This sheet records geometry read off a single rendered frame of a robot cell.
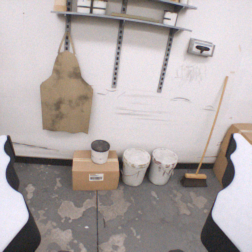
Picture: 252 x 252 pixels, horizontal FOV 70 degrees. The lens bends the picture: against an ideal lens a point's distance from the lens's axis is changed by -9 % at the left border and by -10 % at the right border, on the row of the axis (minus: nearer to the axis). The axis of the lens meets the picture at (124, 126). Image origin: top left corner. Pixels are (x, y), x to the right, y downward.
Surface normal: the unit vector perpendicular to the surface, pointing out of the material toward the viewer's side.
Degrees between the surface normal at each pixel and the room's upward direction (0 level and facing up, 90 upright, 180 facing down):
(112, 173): 84
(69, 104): 89
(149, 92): 90
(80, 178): 90
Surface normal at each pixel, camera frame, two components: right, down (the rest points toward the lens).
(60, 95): 0.37, 0.47
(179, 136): 0.11, 0.51
